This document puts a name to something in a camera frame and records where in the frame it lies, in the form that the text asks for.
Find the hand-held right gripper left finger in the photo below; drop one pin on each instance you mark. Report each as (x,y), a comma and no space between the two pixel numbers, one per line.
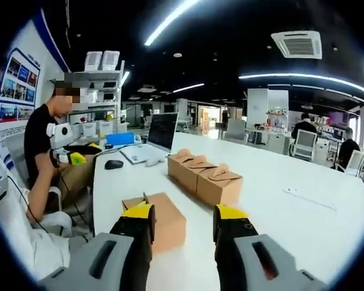
(121,260)

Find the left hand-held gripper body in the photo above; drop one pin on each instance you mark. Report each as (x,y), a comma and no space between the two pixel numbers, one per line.
(62,131)

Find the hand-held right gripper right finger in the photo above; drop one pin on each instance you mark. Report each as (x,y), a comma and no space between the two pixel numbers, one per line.
(245,260)

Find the brown paper box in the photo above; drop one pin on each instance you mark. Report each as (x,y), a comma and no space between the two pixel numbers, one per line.
(218,191)
(189,179)
(168,218)
(174,166)

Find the person's left hand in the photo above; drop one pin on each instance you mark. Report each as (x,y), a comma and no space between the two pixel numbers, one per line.
(56,160)

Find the black computer mouse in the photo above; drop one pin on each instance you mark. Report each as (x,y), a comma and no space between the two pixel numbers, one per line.
(113,164)

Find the blue plastic tray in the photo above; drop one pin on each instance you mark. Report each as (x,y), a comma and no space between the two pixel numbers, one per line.
(119,139)

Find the white shelf rack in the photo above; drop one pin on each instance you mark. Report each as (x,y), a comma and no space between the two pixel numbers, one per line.
(103,74)

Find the white lumpy object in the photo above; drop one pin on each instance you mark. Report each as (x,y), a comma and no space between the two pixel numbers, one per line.
(155,160)

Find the stack of white trays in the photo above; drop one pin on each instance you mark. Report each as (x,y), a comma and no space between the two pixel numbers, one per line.
(93,60)
(110,60)

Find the silver laptop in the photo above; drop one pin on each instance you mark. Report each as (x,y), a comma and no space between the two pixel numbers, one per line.
(162,131)

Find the person's white clothing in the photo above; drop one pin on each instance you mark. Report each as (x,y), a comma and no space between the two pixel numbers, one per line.
(33,251)

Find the short ceiling light strip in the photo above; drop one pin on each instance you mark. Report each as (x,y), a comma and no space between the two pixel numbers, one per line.
(188,88)

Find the white office chair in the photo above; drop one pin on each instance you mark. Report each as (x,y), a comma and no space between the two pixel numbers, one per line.
(304,145)
(356,163)

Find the grey office chair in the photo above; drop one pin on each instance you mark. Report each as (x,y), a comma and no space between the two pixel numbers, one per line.
(235,130)

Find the colourful display shelf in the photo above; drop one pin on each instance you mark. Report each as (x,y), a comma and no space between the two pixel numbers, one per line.
(276,121)

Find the long ceiling light strip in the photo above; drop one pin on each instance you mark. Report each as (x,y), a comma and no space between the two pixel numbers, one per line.
(167,21)

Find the purple screen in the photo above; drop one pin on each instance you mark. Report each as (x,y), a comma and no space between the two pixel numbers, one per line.
(336,118)

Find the curved ceiling light strip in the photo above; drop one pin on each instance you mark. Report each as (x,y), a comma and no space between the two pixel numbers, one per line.
(291,75)

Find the ceiling air conditioner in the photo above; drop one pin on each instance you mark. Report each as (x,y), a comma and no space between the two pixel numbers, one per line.
(297,45)

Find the wall poster board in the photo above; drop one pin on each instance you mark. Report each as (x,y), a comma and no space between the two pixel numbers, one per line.
(18,91)

